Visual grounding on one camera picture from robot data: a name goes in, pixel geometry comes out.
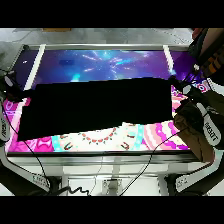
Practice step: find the tan garment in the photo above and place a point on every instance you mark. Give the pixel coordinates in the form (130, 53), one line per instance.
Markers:
(193, 140)

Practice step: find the heap of clothes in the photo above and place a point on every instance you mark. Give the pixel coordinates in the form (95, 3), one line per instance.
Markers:
(213, 60)

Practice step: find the black garment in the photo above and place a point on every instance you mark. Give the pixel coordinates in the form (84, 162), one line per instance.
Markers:
(100, 103)

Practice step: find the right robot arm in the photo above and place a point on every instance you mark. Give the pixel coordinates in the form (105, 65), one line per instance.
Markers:
(211, 131)

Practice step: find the white garment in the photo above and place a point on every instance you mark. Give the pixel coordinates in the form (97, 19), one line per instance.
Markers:
(218, 87)

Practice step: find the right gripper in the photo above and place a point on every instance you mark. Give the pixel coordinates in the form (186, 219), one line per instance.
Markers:
(176, 83)

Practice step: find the dark brown garment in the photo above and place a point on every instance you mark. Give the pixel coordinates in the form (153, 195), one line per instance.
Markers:
(188, 115)

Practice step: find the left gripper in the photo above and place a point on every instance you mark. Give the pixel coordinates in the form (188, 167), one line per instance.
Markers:
(12, 87)

